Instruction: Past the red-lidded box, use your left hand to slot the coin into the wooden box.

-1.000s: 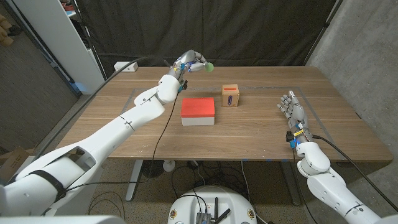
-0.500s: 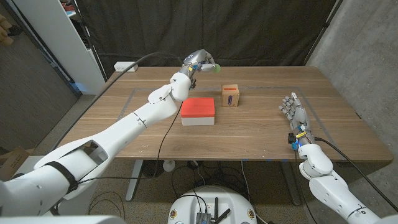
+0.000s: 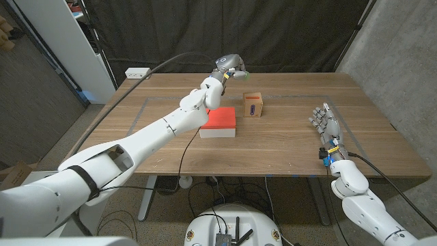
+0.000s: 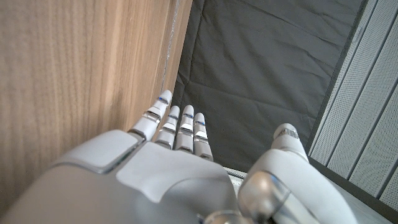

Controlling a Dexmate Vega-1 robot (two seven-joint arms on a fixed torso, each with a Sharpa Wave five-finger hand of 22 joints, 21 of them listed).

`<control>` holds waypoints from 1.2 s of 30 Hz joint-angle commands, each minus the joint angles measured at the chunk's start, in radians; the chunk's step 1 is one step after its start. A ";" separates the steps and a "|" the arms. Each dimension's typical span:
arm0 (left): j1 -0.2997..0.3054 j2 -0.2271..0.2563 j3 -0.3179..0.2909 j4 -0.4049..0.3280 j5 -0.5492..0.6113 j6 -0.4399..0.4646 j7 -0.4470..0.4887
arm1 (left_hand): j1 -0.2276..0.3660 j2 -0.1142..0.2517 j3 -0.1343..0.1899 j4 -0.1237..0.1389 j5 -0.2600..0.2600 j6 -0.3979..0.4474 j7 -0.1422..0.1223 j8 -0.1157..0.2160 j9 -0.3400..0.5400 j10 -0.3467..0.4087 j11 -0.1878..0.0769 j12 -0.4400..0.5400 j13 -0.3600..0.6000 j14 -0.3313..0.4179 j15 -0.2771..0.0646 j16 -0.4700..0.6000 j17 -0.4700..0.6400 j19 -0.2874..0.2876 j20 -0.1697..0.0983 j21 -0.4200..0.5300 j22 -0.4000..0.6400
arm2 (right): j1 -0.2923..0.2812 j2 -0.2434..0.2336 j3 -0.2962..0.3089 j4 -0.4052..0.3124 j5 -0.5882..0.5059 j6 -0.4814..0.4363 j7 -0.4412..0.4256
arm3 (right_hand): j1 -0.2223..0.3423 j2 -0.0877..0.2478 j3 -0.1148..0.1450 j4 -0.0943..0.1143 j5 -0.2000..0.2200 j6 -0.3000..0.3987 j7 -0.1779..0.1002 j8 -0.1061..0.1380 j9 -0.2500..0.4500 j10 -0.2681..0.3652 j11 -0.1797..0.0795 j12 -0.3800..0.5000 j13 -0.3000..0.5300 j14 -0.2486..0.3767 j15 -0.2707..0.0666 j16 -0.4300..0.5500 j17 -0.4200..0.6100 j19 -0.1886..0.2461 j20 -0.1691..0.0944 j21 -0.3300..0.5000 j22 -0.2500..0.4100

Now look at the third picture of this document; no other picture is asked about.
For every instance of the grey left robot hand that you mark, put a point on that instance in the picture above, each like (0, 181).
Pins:
(230, 65)

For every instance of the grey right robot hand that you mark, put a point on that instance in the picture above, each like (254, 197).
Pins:
(330, 130)

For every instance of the green round coin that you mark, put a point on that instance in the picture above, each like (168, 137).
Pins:
(246, 76)

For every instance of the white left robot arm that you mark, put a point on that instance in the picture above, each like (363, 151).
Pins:
(153, 131)

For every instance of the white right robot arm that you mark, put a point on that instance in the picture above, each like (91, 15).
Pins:
(365, 208)

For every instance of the small wooden slot box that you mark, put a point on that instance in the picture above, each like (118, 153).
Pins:
(252, 106)

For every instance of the white box with red lid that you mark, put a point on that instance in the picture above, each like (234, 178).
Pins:
(222, 123)

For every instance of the small grey electronics box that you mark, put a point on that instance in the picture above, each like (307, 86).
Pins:
(223, 240)

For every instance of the brown cardboard box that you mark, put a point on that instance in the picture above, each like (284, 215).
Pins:
(15, 176)

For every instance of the black curtain backdrop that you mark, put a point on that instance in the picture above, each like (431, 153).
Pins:
(273, 34)

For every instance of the grey table leg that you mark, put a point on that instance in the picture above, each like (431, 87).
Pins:
(319, 205)

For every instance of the white power strip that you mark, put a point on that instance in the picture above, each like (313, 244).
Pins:
(138, 73)

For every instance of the black backdrop stand pole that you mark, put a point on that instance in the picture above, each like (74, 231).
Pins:
(355, 30)
(99, 48)

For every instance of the white round floor disc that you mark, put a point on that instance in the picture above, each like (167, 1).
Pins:
(185, 182)

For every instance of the black upright antenna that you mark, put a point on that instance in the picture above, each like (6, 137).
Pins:
(237, 227)

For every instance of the black slanted antenna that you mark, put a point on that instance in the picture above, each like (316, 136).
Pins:
(245, 236)

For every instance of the white table leg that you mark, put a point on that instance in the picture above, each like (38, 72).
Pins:
(147, 198)

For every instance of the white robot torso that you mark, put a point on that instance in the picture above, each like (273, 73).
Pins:
(205, 225)

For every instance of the white cabinet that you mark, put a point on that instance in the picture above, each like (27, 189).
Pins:
(68, 44)

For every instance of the tan wooden object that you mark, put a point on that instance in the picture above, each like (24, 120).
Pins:
(5, 34)

